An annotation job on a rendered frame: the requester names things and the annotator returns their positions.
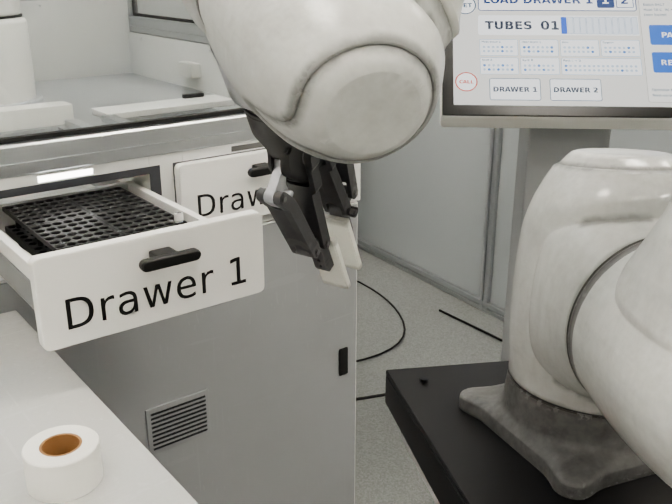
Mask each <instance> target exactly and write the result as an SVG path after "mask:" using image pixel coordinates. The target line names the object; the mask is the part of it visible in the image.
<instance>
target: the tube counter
mask: <svg viewBox="0 0 672 504"><path fill-rule="evenodd" d="M539 30H540V35H613V36H640V34H639V24H638V16H539Z"/></svg>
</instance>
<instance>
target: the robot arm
mask: <svg viewBox="0 0 672 504"><path fill-rule="evenodd" d="M182 1H183V4H184V6H185V8H186V10H187V11H188V13H189V15H190V17H191V18H192V20H193V21H194V23H195V24H196V25H197V26H198V27H199V28H200V29H201V30H202V31H203V32H204V33H205V35H206V37H207V39H208V41H209V43H210V49H211V52H212V54H213V56H214V58H215V59H216V62H217V64H218V67H219V70H220V72H221V75H222V78H223V80H224V83H225V86H226V88H227V91H228V93H229V96H230V98H231V99H232V100H233V101H234V103H235V104H237V105H239V106H240V107H242V108H243V109H244V112H245V115H246V117H247V120H248V123H249V125H250V128H251V131H252V133H253V135H254V136H255V138H256V139H257V140H258V141H259V142H260V143H261V144H262V145H263V146H264V147H265V149H266V150H267V155H268V168H269V170H270V171H271V172H272V174H271V177H270V180H269V183H268V186H267V188H262V187H260V188H259V189H258V190H257V193H256V199H257V200H258V201H259V202H260V203H262V204H263V205H265V206H267V207H268V209H269V211H270V213H271V215H272V216H273V218H274V220H275V222H276V224H277V225H278V227H279V229H280V231H281V233H282V235H283V236H284V238H285V240H286V242H287V244H288V245H289V247H290V249H291V251H292V252H293V253H295V254H299V255H303V256H307V257H312V259H313V262H314V265H315V267H316V268H317V269H319V271H320V274H321V277H322V280H323V283H325V284H329V285H333V286H337V287H341V288H345V289H349V287H350V286H351V283H350V280H349V277H348V274H347V270H346V267H349V268H353V269H357V270H360V269H361V267H362V262H361V259H360V255H359V252H358V248H357V245H356V241H355V238H354V234H353V226H352V222H351V219H350V217H353V218H355V217H356V216H357V214H358V207H355V206H351V204H350V201H351V199H356V197H357V195H358V187H357V180H356V174H355V168H354V164H357V163H365V162H370V161H374V160H378V159H381V158H383V157H386V156H388V155H390V154H392V153H394V152H396V151H398V150H399V149H401V148H403V147H404V146H406V145H407V144H408V143H410V142H411V141H412V140H413V139H414V138H415V137H416V136H417V135H418V134H419V133H420V132H421V131H422V130H423V129H424V127H425V126H426V125H427V123H428V122H429V120H430V118H431V117H432V115H433V113H434V110H435V108H436V105H437V102H438V99H439V96H440V92H441V88H442V83H443V76H444V69H445V51H444V49H445V48H446V47H447V45H448V44H449V43H450V41H451V40H452V39H454V38H455V37H456V36H457V35H458V34H459V31H460V16H461V11H462V7H463V3H464V0H182ZM342 182H345V183H346V185H343V183H342ZM323 208H324V210H325V212H329V213H330V214H325V213H324V210H323ZM509 347H510V349H509V363H508V370H507V375H506V379H505V383H503V384H499V385H494V386H485V387H472V388H467V389H464V390H463V391H462V392H461V393H460V397H459V408H460V409H461V410H462V411H463V412H465V413H467V414H469V415H471V416H473V417H475V418H477V419H478V420H480V421H481V422H483V423H484V424H485V425H486V426H488V427H489V428H490V429H491V430H492V431H493V432H495V433H496V434H497V435H498V436H499V437H500V438H502V439H503V440H504V441H505V442H506V443H507V444H509V445H510V446H511V447H512V448H513V449H514V450H516V451H517V452H518V453H519V454H520V455H521V456H523V457H524V458H525V459H526V460H527V461H528V462H530V463H531V464H532V465H533V466H534V467H535V468H537V469H538V470H539V471H540V472H541V473H542V474H543V475H544V476H545V477H546V478H547V480H548V481H549V483H550V485H551V486H552V488H553V490H554V491H555V492H556V493H557V494H559V495H561V496H562V497H565V498H568V499H572V500H584V499H587V498H589V497H591V496H592V495H594V494H595V493H596V492H598V491H600V490H602V489H604V488H607V487H610V486H614V485H617V484H621V483H625V482H628V481H632V480H636V479H639V478H643V477H647V476H650V475H654V474H656V475H657V476H658V477H660V478H661V479H662V480H663V481H664V482H665V483H666V484H667V485H668V486H670V487H671V488H672V154H669V153H665V152H659V151H650V150H638V149H618V148H586V149H577V150H573V151H571V152H570V153H569V154H567V155H566V156H565V157H564V158H563V159H562V160H561V161H560V162H558V163H556V164H554V165H553V166H552V168H551V169H550V170H549V172H548V173H547V174H546V176H545V177H544V179H543V180H542V182H541V184H540V185H539V187H538V189H537V190H536V192H535V194H534V196H533V198H532V200H531V202H530V204H529V206H528V209H527V212H526V214H525V217H524V220H523V224H522V228H521V233H520V238H519V243H518V249H517V255H516V262H515V269H514V277H513V285H512V295H511V306H510V324H509Z"/></svg>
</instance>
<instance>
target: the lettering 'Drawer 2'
mask: <svg viewBox="0 0 672 504"><path fill-rule="evenodd" d="M257 190H258V189H257ZM257 190H255V194H254V199H253V201H252V197H251V194H250V191H247V192H248V196H249V199H250V203H251V206H254V205H255V200H256V193H257ZM236 195H239V196H240V197H241V199H236V200H234V201H233V202H232V204H231V207H232V209H233V210H238V209H240V208H241V209H242V208H244V202H243V195H242V194H241V193H235V194H233V195H232V197H234V196H236ZM201 197H210V198H211V200H212V209H211V211H210V212H208V213H206V214H202V212H201ZM227 197H228V198H229V196H228V195H225V196H224V197H223V198H222V196H221V197H220V212H221V213H223V200H224V199H225V198H227ZM237 201H241V204H240V206H239V207H238V208H235V207H234V203H235V202H237ZM214 209H215V199H214V197H213V196H212V195H210V194H203V195H198V212H199V215H201V216H203V217H204V216H208V215H210V214H211V213H212V212H213V211H214Z"/></svg>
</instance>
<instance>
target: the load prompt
mask: <svg viewBox="0 0 672 504"><path fill-rule="evenodd" d="M478 11H637V5H636V0H478Z"/></svg>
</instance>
